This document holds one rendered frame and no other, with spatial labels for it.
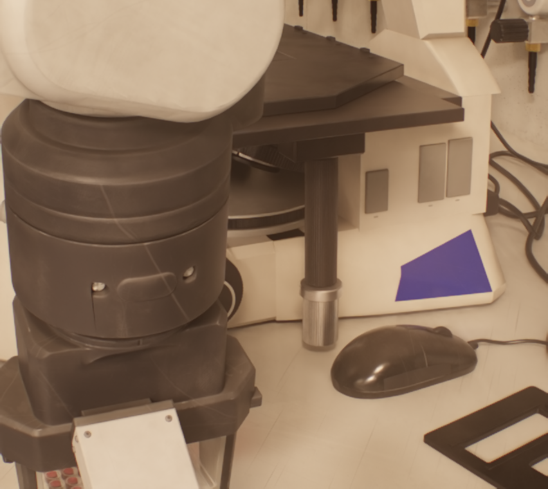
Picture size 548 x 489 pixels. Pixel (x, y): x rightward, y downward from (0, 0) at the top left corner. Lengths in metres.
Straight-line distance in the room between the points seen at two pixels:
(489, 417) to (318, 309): 0.16
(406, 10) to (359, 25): 0.89
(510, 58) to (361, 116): 0.74
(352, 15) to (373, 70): 1.03
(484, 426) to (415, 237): 0.22
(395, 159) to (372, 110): 0.13
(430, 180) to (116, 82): 0.56
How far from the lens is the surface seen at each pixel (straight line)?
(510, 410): 0.70
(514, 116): 1.40
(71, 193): 0.34
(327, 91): 0.69
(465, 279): 0.84
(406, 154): 0.81
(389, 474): 0.63
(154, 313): 0.37
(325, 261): 0.73
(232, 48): 0.32
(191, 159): 0.35
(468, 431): 0.67
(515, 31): 1.22
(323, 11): 1.90
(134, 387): 0.41
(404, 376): 0.71
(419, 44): 0.89
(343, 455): 0.65
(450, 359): 0.73
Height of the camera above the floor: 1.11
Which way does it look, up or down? 20 degrees down
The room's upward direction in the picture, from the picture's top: 1 degrees counter-clockwise
